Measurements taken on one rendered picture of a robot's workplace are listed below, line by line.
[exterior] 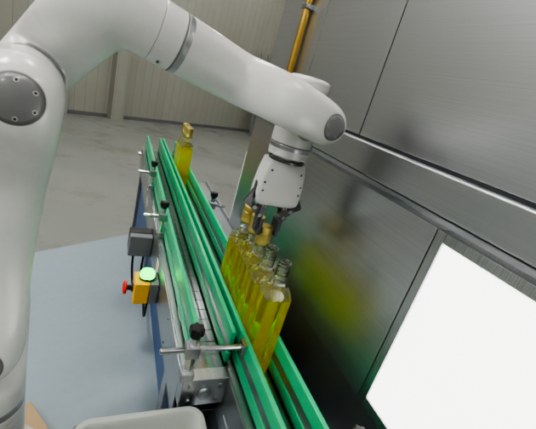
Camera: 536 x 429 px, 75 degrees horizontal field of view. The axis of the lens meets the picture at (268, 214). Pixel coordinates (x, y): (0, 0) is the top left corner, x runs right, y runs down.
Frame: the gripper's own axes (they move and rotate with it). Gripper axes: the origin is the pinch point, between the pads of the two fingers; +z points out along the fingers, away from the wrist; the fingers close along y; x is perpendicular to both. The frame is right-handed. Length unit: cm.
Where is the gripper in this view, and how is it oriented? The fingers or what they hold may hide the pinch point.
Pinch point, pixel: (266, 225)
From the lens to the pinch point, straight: 77.0
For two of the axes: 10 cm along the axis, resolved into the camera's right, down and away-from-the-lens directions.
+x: 3.4, 4.1, -8.5
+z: -2.7, 9.0, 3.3
